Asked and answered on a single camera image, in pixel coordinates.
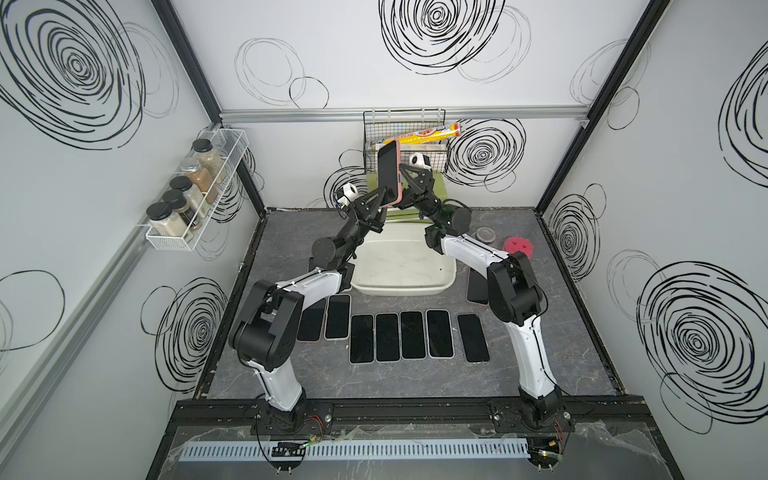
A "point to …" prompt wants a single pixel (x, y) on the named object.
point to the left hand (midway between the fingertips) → (387, 196)
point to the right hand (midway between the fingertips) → (394, 181)
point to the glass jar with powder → (485, 235)
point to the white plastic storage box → (398, 262)
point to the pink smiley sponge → (517, 244)
